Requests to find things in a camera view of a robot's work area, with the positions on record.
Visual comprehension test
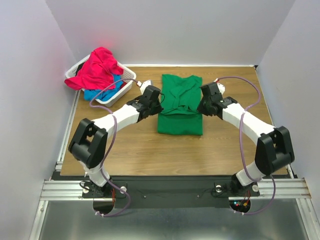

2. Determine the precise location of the green t shirt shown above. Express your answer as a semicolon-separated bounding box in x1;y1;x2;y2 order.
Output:
157;74;203;136

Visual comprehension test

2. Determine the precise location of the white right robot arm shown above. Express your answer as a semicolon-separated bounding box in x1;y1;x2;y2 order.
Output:
197;82;295;195

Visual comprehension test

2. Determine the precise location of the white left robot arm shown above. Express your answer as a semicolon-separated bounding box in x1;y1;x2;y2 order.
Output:
68;80;163;197

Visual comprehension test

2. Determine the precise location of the white plastic laundry basket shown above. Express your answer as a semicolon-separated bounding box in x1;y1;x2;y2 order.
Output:
64;53;137;108

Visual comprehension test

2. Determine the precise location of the red t shirt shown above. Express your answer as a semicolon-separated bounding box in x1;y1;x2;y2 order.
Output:
64;47;124;91

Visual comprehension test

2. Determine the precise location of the blue t shirt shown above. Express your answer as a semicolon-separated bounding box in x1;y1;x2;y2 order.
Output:
84;74;124;102

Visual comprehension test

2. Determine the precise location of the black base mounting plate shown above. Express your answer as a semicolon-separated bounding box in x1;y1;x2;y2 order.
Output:
79;175;260;212

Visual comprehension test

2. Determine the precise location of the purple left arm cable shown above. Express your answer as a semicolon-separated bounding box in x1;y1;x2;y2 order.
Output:
88;78;141;218

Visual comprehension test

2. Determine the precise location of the aluminium frame rail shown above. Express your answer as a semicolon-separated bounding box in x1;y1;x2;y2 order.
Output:
30;162;320;240

